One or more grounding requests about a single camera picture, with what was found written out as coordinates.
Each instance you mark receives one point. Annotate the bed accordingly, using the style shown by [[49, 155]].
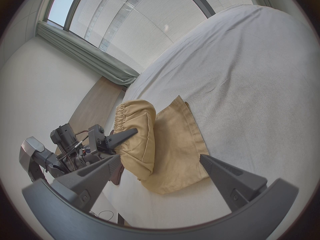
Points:
[[237, 84]]

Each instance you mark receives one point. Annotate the grey-green curtain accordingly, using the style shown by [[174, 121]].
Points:
[[87, 51]]

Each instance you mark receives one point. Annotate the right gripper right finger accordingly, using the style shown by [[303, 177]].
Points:
[[232, 184]]

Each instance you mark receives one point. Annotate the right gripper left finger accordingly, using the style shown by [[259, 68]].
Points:
[[85, 184]]

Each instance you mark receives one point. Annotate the window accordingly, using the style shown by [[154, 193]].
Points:
[[140, 21]]

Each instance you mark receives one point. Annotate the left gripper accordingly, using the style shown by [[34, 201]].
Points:
[[96, 153]]

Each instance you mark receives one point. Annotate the brown garment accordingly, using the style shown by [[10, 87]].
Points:
[[117, 177]]

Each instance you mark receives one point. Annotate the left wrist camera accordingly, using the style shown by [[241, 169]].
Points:
[[96, 134]]

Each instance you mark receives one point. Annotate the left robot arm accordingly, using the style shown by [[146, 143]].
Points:
[[62, 136]]

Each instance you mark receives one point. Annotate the tan shorts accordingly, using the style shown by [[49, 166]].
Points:
[[172, 146]]

